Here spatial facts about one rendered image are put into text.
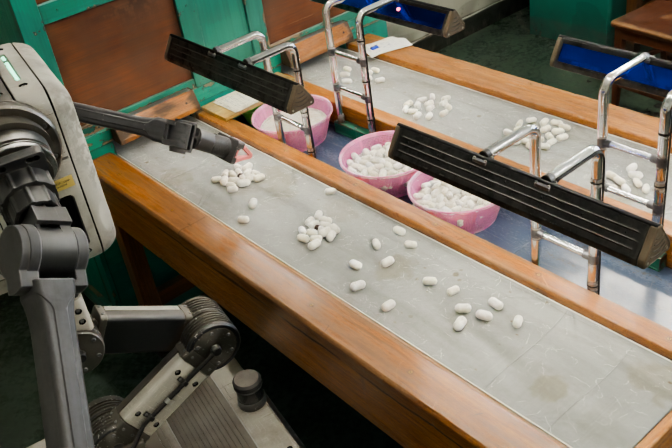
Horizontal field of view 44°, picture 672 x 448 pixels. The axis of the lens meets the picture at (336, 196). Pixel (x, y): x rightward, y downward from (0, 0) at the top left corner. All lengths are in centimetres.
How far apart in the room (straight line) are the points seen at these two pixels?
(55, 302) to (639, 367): 109
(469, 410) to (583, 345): 30
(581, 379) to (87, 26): 172
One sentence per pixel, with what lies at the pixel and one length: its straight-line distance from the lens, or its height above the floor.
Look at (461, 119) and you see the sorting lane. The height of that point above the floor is 74.
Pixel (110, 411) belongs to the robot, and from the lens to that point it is 195.
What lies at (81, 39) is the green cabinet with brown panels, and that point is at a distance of 262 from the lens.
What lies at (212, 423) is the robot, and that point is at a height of 47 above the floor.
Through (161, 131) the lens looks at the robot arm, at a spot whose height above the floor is 101.
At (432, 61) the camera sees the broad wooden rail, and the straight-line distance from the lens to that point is 293.
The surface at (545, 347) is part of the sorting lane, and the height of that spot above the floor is 74.
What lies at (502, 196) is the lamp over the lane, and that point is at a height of 106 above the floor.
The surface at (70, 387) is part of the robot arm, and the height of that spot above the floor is 119.
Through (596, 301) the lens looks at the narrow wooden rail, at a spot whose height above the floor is 76.
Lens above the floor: 194
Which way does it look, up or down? 32 degrees down
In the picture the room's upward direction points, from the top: 9 degrees counter-clockwise
